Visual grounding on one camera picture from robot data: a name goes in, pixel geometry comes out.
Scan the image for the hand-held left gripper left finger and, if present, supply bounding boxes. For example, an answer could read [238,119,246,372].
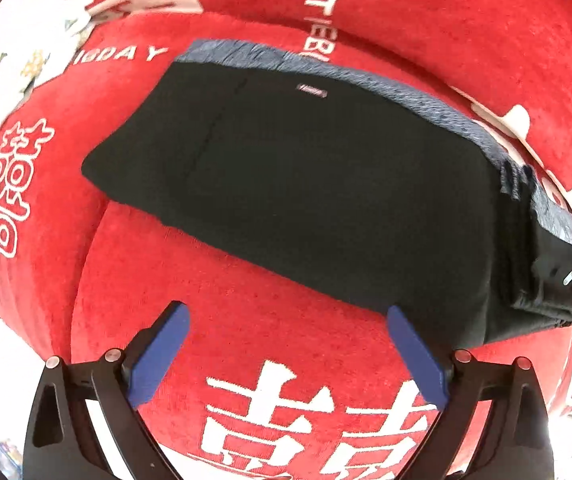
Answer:
[23,301,191,480]

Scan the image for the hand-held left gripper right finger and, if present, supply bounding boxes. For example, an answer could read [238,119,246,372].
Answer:
[387,305,554,480]

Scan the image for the black pants with blue-grey hems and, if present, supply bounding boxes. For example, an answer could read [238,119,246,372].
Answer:
[81,38,572,351]

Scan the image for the red printed blanket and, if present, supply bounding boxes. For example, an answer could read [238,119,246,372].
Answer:
[0,0,572,480]

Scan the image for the white floral quilt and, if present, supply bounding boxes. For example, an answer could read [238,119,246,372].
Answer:
[0,7,98,128]

